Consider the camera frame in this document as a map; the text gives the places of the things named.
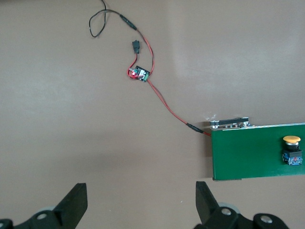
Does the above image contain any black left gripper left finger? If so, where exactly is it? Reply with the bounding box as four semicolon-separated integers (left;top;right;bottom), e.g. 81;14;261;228
0;183;88;229

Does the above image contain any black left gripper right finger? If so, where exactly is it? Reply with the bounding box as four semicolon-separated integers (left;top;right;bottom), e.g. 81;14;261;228
193;181;291;229

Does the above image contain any yellow mushroom push button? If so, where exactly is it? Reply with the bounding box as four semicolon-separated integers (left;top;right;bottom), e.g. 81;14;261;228
281;135;304;167

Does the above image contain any green conveyor belt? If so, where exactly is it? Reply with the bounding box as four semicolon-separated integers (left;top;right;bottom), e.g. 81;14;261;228
206;116;305;183

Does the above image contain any small controller circuit board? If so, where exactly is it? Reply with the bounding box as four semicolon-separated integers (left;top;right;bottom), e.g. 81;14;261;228
129;65;151;83

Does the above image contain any red black power lead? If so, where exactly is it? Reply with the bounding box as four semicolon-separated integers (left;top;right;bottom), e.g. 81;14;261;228
118;13;156;80

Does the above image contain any black inline plug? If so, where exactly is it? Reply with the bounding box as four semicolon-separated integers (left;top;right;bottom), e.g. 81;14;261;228
131;40;142;54

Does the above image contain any thin black cable loop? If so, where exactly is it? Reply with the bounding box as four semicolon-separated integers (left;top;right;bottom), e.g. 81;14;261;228
88;0;122;38

